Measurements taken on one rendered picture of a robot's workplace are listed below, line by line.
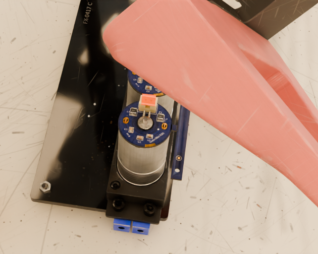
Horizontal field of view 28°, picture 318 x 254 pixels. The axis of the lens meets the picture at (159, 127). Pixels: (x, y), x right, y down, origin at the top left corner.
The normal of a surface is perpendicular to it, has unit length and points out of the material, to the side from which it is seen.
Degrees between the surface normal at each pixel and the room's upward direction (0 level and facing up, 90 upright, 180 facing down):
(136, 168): 90
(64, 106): 0
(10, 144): 0
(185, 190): 0
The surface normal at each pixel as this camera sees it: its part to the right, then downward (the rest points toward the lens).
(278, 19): 0.47, 0.83
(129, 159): -0.50, 0.73
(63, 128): 0.07, -0.51
